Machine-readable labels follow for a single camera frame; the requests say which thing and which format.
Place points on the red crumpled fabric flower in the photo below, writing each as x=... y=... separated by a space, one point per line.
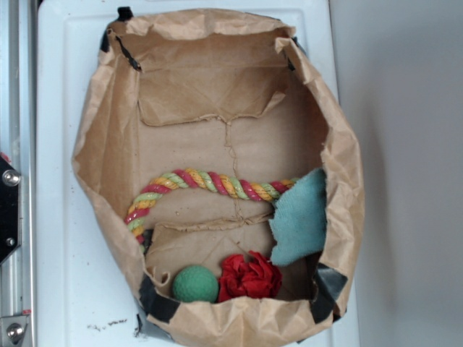
x=257 y=279

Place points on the black metal bracket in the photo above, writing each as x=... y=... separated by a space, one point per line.
x=10 y=209

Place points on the light blue cloth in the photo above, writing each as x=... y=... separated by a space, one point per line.
x=299 y=223

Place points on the aluminium frame rail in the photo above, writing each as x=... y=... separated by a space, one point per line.
x=18 y=102

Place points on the green rubber ball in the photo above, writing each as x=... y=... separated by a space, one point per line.
x=195 y=283

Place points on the brown paper bag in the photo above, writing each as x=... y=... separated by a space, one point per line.
x=232 y=93

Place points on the multicolour twisted rope toy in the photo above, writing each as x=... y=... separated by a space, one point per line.
x=192 y=178

